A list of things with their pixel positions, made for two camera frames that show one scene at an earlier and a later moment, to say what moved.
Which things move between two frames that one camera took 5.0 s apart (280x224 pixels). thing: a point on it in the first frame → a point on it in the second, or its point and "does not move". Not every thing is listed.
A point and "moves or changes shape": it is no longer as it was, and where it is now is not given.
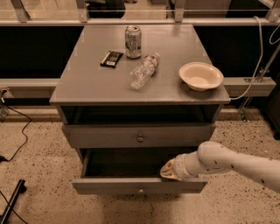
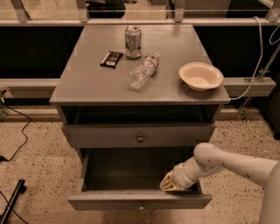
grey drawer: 132,171 moves or changes shape
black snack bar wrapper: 111,59 does not move
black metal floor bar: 20,189 does not move
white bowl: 201,76 does not move
